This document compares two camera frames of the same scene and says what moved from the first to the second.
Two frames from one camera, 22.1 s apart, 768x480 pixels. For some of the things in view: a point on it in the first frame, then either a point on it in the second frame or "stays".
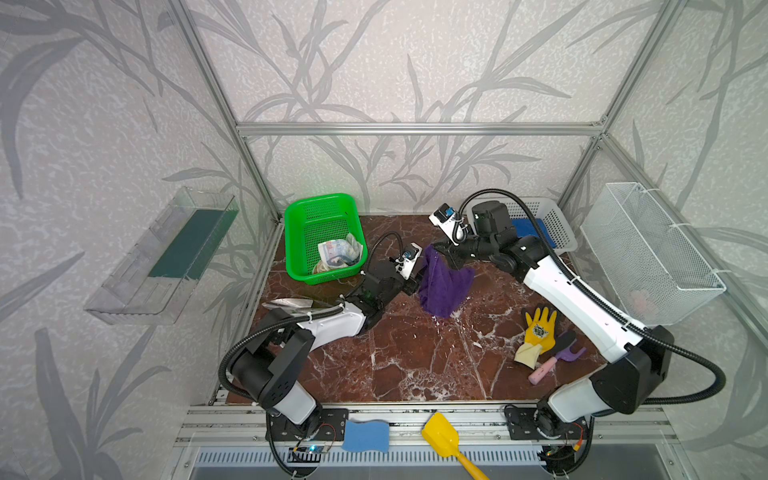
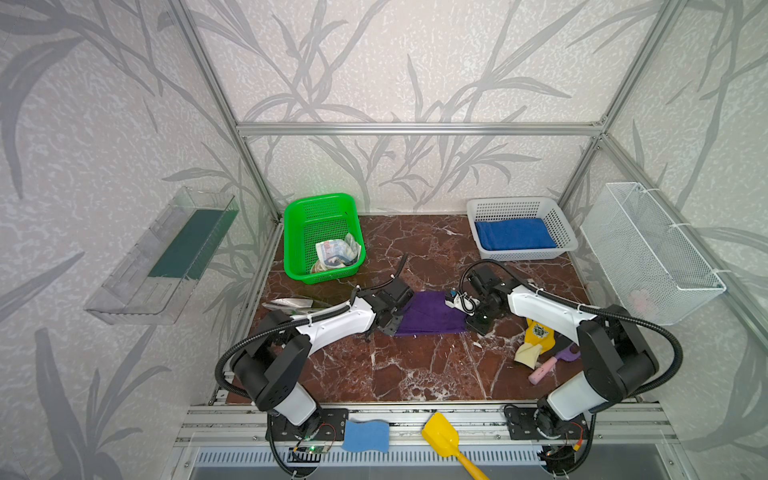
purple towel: [443, 289] to [428, 312]
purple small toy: [568, 355] stays
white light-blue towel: [337, 254] stays
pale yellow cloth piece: [527, 354] stays
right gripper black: [454, 251] to [474, 321]
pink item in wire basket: [639, 301] stays
